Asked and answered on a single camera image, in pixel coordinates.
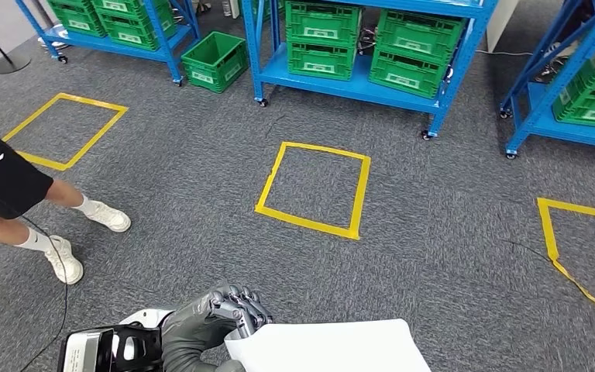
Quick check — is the blue metal shelf rack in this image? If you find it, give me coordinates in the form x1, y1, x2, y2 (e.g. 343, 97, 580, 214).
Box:
500, 0, 595, 159
241, 0, 499, 140
15, 0, 201, 86

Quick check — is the person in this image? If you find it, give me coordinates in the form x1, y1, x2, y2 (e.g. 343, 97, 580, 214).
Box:
0, 102, 132, 286

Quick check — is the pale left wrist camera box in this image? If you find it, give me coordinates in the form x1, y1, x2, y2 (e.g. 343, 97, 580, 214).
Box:
57, 328, 115, 372

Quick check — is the white desk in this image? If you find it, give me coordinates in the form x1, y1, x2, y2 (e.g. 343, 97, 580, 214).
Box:
486, 0, 520, 53

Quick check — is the black barrier stand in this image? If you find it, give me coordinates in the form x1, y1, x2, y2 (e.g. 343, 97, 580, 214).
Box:
0, 10, 32, 75

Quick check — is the black camera bracket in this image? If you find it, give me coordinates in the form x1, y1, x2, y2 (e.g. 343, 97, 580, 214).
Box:
105, 323, 164, 372

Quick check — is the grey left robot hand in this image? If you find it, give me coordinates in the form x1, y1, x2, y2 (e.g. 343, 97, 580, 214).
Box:
161, 284, 273, 372

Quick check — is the yellow floor tape outline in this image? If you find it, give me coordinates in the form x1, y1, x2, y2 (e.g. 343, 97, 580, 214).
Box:
2, 92, 129, 172

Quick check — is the thin black floor cable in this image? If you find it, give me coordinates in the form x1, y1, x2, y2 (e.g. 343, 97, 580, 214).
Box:
20, 215, 70, 372

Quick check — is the white curved plastic part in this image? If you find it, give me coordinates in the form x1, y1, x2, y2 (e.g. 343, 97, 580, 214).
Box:
224, 319, 432, 372

